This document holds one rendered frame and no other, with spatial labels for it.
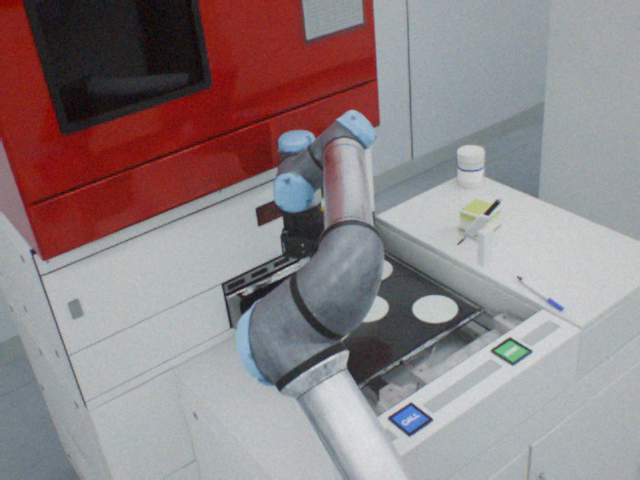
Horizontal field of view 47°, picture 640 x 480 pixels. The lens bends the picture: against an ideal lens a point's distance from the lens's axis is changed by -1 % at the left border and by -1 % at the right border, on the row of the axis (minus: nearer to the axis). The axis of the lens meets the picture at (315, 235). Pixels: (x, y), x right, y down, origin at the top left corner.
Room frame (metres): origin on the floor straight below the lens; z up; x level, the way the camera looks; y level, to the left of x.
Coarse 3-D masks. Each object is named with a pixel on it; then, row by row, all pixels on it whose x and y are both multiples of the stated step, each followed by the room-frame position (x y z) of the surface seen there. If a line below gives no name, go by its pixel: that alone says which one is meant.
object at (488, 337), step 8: (480, 336) 1.21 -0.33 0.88; (488, 336) 1.20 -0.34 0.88; (496, 336) 1.20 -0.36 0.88; (472, 344) 1.18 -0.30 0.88; (480, 344) 1.18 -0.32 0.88; (456, 352) 1.17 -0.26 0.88; (464, 352) 1.16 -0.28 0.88; (472, 352) 1.16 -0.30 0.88; (448, 360) 1.14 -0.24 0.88; (456, 360) 1.14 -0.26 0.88; (432, 368) 1.13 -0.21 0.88; (440, 368) 1.12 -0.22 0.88; (448, 368) 1.12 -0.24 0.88; (408, 384) 1.09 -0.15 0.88; (408, 392) 1.07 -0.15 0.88; (384, 408) 1.03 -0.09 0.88
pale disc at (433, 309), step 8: (432, 296) 1.34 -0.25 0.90; (440, 296) 1.34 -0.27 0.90; (416, 304) 1.32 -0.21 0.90; (424, 304) 1.31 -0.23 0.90; (432, 304) 1.31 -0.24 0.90; (440, 304) 1.31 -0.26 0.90; (448, 304) 1.30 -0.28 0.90; (416, 312) 1.29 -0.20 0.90; (424, 312) 1.29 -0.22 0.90; (432, 312) 1.28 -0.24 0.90; (440, 312) 1.28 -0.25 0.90; (448, 312) 1.28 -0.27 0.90; (456, 312) 1.27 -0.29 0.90; (424, 320) 1.26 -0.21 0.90; (432, 320) 1.26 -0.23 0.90; (440, 320) 1.25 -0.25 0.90; (448, 320) 1.25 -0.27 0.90
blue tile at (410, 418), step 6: (408, 408) 0.94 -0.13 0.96; (414, 408) 0.94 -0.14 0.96; (402, 414) 0.93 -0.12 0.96; (408, 414) 0.92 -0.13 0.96; (414, 414) 0.92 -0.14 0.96; (420, 414) 0.92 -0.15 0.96; (396, 420) 0.91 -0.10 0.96; (402, 420) 0.91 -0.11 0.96; (408, 420) 0.91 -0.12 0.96; (414, 420) 0.91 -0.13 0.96; (420, 420) 0.91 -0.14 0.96; (426, 420) 0.91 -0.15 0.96; (402, 426) 0.90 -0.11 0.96; (408, 426) 0.90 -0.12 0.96; (414, 426) 0.89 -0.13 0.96
